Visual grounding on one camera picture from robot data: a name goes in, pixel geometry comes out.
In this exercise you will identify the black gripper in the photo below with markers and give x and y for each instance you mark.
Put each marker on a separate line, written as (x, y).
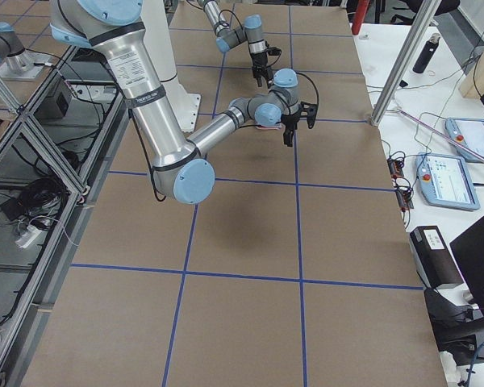
(260, 61)
(291, 120)

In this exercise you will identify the pink towel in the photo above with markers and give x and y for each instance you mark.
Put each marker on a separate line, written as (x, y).
(276, 127)

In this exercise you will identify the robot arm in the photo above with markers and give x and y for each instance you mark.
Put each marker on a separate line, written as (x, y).
(230, 33)
(133, 36)

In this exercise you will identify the neighbour robot base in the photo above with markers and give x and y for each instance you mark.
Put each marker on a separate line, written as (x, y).
(16, 63)

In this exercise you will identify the small circuit board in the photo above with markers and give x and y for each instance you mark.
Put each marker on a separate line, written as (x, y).
(395, 167)

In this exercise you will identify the near teach pendant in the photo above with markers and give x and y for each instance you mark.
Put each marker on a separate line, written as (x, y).
(445, 181)

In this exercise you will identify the teach pendant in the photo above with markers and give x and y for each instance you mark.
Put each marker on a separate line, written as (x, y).
(445, 181)
(467, 132)

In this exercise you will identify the black water bottle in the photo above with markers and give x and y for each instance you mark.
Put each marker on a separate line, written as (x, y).
(426, 53)

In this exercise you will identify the black box with label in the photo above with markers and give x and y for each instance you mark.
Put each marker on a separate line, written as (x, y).
(433, 260)

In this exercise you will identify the far teach pendant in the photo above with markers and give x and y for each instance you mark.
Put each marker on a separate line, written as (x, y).
(467, 132)

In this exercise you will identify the grey control box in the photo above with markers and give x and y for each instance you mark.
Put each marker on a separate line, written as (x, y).
(56, 103)

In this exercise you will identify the black monitor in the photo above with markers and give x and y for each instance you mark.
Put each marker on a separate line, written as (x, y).
(468, 251)

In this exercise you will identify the white power strip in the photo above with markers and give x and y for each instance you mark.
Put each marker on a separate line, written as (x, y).
(28, 237)

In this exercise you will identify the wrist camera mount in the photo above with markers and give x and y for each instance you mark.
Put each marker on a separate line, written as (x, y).
(273, 51)
(308, 112)

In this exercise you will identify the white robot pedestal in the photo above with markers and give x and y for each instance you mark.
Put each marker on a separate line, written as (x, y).
(158, 44)

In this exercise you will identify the aluminium frame post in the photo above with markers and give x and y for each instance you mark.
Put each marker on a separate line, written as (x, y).
(421, 22)

